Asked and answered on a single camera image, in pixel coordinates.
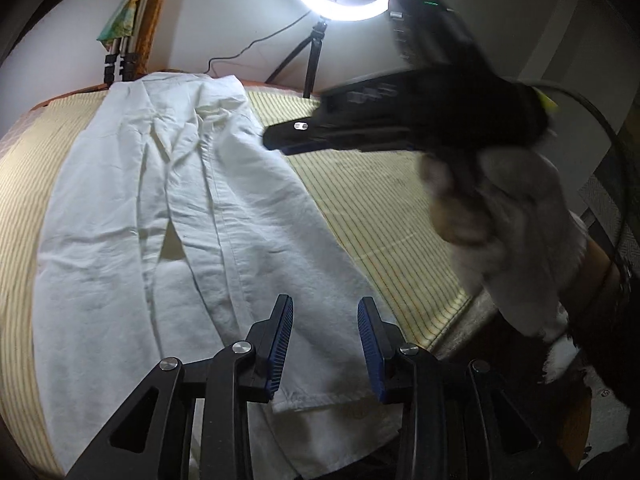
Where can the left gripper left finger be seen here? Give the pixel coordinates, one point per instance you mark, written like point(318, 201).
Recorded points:
point(258, 360)

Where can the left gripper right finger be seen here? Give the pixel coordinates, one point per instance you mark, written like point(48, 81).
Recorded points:
point(386, 353)

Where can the white long-sleeved shirt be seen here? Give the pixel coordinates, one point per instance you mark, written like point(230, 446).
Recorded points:
point(169, 232)

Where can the right hand white glove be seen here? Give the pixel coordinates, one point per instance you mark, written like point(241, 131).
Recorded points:
point(512, 235)

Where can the yellow striped bed sheet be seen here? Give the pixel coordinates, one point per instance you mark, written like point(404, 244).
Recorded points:
point(374, 203)

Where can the colourful patterned cloth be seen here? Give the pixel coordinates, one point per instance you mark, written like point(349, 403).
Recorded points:
point(144, 45)

